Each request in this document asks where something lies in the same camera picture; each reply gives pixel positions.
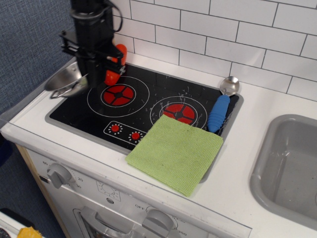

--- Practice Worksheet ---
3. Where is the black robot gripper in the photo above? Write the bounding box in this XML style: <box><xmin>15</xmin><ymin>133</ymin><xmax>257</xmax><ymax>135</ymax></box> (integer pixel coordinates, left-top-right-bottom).
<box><xmin>59</xmin><ymin>17</ymin><xmax>126</xmax><ymax>88</ymax></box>

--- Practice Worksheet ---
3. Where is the small steel two-handled pan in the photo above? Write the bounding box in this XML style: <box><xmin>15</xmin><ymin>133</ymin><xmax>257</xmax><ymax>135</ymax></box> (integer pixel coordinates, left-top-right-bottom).
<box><xmin>44</xmin><ymin>62</ymin><xmax>89</xmax><ymax>99</ymax></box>

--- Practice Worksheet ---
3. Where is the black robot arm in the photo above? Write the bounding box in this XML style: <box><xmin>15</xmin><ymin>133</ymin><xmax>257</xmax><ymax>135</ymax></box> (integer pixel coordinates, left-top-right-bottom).
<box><xmin>60</xmin><ymin>0</ymin><xmax>124</xmax><ymax>88</ymax></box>

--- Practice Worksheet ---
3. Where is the black toy stove top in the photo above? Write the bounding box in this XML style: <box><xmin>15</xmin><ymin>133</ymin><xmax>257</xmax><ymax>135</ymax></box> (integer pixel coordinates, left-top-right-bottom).
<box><xmin>45</xmin><ymin>58</ymin><xmax>244</xmax><ymax>184</ymax></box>

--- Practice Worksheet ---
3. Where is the red left stove knob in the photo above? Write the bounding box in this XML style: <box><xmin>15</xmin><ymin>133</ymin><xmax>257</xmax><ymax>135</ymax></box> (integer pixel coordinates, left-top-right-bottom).
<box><xmin>110</xmin><ymin>124</ymin><xmax>120</xmax><ymax>133</ymax></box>

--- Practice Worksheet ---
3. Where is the red stove knob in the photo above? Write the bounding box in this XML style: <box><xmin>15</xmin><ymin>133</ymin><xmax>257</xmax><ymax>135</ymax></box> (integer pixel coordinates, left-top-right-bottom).
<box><xmin>131</xmin><ymin>132</ymin><xmax>140</xmax><ymax>141</ymax></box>
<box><xmin>110</xmin><ymin>124</ymin><xmax>120</xmax><ymax>133</ymax></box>

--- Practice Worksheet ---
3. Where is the red right stove knob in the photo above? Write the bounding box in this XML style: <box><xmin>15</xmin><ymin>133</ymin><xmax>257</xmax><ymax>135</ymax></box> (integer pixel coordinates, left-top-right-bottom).
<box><xmin>131</xmin><ymin>132</ymin><xmax>140</xmax><ymax>141</ymax></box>

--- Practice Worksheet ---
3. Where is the red toy sausage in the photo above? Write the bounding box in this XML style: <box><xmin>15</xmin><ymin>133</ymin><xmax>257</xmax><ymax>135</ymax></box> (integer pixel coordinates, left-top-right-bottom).
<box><xmin>104</xmin><ymin>44</ymin><xmax>127</xmax><ymax>86</ymax></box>

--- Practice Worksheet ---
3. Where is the grey timer knob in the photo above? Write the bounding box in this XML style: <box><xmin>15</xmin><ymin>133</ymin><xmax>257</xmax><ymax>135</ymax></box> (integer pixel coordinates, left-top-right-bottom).
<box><xmin>47</xmin><ymin>163</ymin><xmax>72</xmax><ymax>188</ymax></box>

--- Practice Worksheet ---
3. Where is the green woven cloth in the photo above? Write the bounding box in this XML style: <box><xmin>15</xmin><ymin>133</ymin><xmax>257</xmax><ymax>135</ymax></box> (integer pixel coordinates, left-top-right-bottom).
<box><xmin>125</xmin><ymin>115</ymin><xmax>223</xmax><ymax>197</ymax></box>

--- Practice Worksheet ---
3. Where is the white toy oven front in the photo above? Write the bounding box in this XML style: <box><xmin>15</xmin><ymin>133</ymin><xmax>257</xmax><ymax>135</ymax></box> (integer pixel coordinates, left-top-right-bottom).
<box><xmin>27</xmin><ymin>150</ymin><xmax>251</xmax><ymax>238</ymax></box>

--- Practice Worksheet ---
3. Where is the grey oven knob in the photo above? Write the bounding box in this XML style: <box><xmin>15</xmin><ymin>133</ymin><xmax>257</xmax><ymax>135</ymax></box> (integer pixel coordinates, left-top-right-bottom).
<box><xmin>142</xmin><ymin>209</ymin><xmax>174</xmax><ymax>238</ymax></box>

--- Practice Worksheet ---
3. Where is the yellow object at floor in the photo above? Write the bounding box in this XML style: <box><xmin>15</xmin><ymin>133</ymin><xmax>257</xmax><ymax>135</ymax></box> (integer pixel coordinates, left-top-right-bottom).
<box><xmin>17</xmin><ymin>227</ymin><xmax>42</xmax><ymax>238</ymax></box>

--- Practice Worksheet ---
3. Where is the grey plastic sink basin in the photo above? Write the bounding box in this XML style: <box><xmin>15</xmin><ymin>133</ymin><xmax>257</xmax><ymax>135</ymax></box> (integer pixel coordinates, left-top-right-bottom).
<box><xmin>250</xmin><ymin>115</ymin><xmax>317</xmax><ymax>230</ymax></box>

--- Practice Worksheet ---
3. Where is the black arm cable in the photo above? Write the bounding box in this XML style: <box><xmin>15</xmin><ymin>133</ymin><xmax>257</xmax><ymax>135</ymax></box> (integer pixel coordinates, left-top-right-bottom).
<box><xmin>108</xmin><ymin>0</ymin><xmax>124</xmax><ymax>33</ymax></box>

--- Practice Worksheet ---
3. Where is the blue-handled metal spoon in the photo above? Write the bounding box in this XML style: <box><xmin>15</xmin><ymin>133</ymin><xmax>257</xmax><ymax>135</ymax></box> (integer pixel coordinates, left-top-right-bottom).
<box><xmin>207</xmin><ymin>76</ymin><xmax>240</xmax><ymax>133</ymax></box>

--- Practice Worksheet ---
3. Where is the silver oven door handle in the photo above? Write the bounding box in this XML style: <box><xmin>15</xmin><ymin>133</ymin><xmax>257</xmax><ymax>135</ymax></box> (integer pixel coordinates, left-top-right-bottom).
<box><xmin>79</xmin><ymin>207</ymin><xmax>143</xmax><ymax>238</ymax></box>

